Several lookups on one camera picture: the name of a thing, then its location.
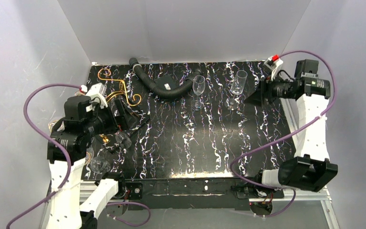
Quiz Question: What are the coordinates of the clear tumbler glass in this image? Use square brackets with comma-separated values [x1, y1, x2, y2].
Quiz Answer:
[225, 70, 248, 110]

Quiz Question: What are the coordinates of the tall clear flute front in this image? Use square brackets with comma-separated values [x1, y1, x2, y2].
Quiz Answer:
[115, 131, 132, 149]

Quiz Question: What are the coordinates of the tall clear flute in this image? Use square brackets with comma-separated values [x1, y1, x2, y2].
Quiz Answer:
[115, 131, 132, 149]
[192, 75, 205, 111]

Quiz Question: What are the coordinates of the clear stemmed wine glass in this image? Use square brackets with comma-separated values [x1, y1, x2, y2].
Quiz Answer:
[89, 156, 111, 174]

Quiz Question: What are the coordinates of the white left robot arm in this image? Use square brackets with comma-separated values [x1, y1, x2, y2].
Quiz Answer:
[46, 95, 126, 229]

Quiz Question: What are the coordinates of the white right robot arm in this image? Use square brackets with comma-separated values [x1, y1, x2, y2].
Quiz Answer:
[245, 77, 338, 192]

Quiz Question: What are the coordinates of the black marble rack base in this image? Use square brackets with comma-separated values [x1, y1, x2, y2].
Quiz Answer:
[100, 108, 150, 154]

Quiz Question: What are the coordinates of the black box with label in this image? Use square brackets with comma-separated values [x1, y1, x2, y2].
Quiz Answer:
[154, 75, 177, 91]

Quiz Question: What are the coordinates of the tall clear flute rear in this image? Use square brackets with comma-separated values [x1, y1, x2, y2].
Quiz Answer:
[192, 75, 205, 111]

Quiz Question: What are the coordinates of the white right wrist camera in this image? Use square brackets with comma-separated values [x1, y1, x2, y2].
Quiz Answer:
[263, 54, 284, 81]

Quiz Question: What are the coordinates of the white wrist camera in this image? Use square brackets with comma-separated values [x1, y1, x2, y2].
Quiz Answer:
[79, 83, 108, 108]
[263, 54, 284, 81]

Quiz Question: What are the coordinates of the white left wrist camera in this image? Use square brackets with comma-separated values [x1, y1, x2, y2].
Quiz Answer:
[79, 83, 108, 108]

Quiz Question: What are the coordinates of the gold wire glass rack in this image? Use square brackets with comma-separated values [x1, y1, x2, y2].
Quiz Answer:
[47, 68, 142, 165]

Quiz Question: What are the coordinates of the black corrugated hose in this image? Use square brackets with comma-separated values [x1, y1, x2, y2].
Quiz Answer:
[128, 57, 203, 99]

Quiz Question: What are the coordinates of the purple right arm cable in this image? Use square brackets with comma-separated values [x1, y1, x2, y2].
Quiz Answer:
[229, 50, 336, 218]

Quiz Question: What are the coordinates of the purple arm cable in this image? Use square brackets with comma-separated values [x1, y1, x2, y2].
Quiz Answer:
[229, 50, 336, 218]
[5, 83, 152, 229]

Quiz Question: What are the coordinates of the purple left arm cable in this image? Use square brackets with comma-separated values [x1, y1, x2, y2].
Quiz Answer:
[5, 83, 152, 229]

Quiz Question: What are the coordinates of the black front mounting rail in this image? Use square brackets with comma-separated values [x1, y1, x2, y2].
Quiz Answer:
[120, 177, 266, 210]

